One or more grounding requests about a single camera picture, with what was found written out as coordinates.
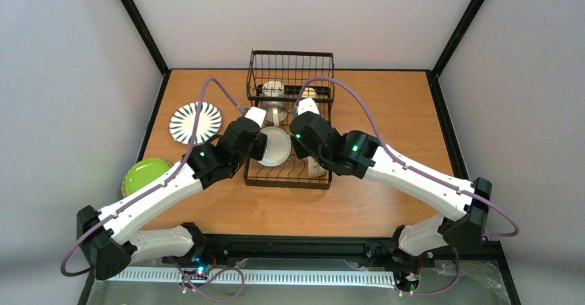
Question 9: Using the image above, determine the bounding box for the cream bowl floral pattern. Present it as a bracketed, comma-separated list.
[307, 157, 328, 179]

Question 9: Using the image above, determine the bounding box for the yellow mug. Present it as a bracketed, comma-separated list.
[301, 86, 318, 99]

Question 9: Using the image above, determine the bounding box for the white mug coral pattern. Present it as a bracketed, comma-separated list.
[261, 81, 288, 127]

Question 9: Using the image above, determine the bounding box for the black wire dish rack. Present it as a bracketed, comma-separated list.
[244, 50, 335, 190]

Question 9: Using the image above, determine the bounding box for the white blue striped plate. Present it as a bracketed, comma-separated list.
[168, 101, 223, 146]

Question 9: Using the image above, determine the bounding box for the white bowl dark outside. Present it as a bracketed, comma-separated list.
[259, 126, 292, 167]

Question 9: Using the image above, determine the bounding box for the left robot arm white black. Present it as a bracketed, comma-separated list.
[77, 112, 266, 280]

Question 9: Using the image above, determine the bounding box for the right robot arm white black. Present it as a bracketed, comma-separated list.
[289, 112, 488, 257]

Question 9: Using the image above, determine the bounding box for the green plate woven rim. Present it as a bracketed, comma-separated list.
[121, 157, 172, 198]

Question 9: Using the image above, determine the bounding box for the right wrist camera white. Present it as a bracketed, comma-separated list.
[297, 97, 320, 116]

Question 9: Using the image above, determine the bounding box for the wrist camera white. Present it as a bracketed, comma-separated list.
[244, 106, 266, 128]
[297, 97, 320, 116]

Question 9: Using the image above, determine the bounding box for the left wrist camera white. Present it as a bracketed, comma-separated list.
[244, 106, 266, 128]

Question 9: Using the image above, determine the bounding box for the black front frame rail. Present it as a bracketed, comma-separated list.
[98, 233, 504, 267]

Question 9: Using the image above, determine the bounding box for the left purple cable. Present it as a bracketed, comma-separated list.
[60, 77, 250, 303]

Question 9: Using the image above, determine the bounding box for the purple cable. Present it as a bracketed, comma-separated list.
[60, 77, 250, 303]
[293, 76, 521, 297]

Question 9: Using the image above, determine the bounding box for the white slotted cable duct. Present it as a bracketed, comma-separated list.
[109, 267, 395, 288]

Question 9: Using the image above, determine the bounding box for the black corner frame post left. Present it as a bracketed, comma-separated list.
[106, 0, 171, 76]

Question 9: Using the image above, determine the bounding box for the black corner frame post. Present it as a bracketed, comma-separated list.
[106, 0, 171, 76]
[432, 0, 485, 79]

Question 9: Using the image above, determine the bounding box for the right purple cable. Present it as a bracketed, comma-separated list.
[293, 76, 521, 297]

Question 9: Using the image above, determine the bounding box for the black corner frame post right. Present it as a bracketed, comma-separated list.
[432, 0, 485, 79]

